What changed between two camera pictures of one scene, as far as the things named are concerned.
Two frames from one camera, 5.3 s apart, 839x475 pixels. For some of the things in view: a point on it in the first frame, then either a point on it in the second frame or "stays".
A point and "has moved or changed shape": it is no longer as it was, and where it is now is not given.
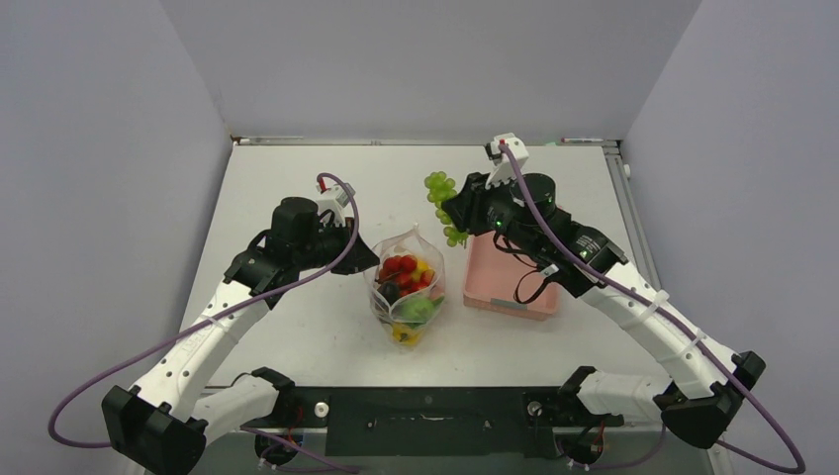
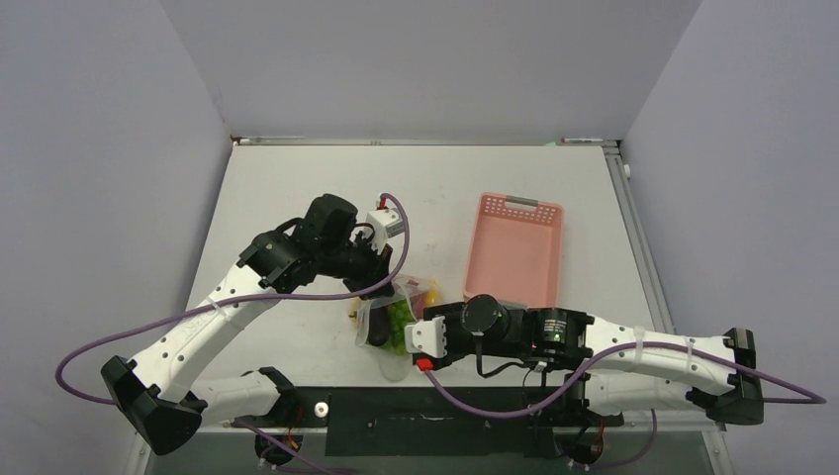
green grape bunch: (439, 187) → (400, 314)
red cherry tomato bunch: (399, 270) → (418, 302)
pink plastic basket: (501, 281) stays
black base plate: (434, 421) stays
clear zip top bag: (407, 288) has moved or changed shape
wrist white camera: (504, 171) → (427, 336)
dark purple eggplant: (390, 290) has moved or changed shape
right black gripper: (467, 207) → (450, 312)
